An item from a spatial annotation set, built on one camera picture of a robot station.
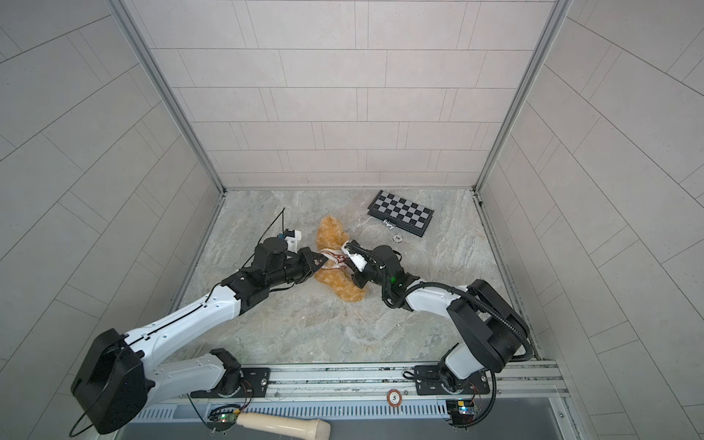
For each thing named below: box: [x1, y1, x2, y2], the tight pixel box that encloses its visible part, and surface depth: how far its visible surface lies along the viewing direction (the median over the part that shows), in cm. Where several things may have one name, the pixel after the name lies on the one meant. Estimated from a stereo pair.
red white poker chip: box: [386, 388, 403, 407], surface depth 71 cm
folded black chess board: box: [367, 189, 435, 238], surface depth 107 cm
